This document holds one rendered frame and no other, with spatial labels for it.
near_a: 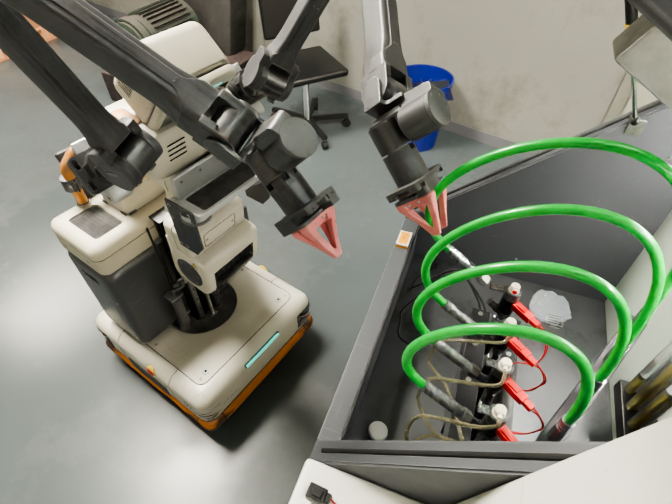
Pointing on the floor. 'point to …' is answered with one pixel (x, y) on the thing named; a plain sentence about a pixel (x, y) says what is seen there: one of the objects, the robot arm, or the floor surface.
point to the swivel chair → (273, 21)
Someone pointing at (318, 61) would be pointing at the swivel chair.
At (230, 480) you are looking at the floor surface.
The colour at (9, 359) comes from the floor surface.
